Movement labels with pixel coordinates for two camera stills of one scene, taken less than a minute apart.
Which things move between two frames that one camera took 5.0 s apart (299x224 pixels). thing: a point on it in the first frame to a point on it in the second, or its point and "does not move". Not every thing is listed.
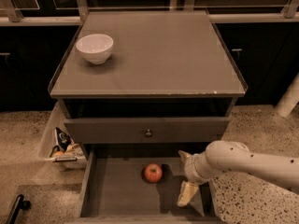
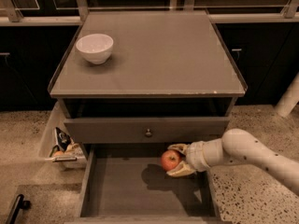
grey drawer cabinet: (139, 90) does not move
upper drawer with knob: (147, 130) does not move
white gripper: (190, 169) to (195, 155)
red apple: (153, 172) to (170, 159)
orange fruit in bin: (59, 153) does not move
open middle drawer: (140, 184) does not move
